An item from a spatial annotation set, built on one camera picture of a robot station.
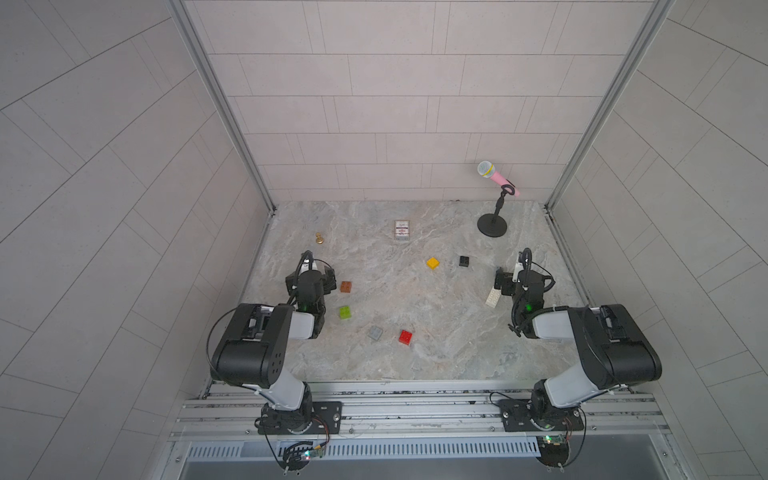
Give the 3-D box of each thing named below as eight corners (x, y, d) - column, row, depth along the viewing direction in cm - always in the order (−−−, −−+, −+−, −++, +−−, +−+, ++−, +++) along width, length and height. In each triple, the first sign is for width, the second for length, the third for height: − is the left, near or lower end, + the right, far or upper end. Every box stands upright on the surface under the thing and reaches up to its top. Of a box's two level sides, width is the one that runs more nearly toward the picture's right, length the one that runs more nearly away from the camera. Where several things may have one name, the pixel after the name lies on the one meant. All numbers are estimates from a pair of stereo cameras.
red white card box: (394, 240, 109) (394, 236, 107) (394, 224, 114) (394, 220, 112) (410, 240, 109) (410, 236, 107) (410, 224, 114) (410, 220, 112)
